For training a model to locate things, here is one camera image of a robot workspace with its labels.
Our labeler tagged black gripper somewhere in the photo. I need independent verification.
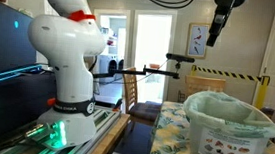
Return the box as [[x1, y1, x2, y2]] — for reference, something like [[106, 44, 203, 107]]
[[205, 0, 248, 50]]

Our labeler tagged orange bowl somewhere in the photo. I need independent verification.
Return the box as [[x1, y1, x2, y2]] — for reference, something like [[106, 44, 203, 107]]
[[148, 62, 162, 70]]

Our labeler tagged framed bird picture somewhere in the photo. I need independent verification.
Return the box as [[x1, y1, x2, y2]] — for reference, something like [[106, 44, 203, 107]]
[[185, 21, 211, 60]]

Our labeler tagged wooden lattice chair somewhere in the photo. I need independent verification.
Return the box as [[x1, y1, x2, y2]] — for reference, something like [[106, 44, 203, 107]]
[[183, 74, 228, 103]]

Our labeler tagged yellow black barrier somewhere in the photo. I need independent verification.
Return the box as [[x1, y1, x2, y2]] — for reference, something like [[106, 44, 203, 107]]
[[187, 64, 273, 112]]

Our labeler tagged wooden chair with cushion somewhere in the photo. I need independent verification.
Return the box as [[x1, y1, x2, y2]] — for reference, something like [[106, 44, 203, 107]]
[[117, 66, 166, 127]]

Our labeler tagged lemon print tablecloth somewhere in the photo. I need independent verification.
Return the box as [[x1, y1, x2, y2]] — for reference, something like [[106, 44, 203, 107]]
[[147, 99, 275, 154]]

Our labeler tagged white washing machine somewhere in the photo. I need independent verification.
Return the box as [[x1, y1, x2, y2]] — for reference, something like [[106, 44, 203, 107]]
[[96, 53, 125, 86]]

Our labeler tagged wooden workbench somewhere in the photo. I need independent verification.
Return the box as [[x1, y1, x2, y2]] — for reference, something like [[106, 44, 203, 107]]
[[85, 110, 131, 154]]

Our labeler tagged black computer monitor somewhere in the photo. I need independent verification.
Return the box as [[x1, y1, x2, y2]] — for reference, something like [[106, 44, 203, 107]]
[[0, 0, 44, 79]]

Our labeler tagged black case with blue light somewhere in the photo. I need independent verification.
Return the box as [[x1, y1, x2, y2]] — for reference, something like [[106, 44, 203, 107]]
[[0, 59, 60, 153]]

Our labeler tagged black stereo camera bar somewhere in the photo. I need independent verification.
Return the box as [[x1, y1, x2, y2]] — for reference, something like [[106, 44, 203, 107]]
[[164, 52, 197, 64]]

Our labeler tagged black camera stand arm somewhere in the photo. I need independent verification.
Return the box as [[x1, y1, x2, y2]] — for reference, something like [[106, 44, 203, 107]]
[[91, 54, 183, 87]]

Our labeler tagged aluminium rail base plate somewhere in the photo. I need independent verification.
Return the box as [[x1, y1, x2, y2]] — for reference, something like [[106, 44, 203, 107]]
[[0, 97, 123, 154]]

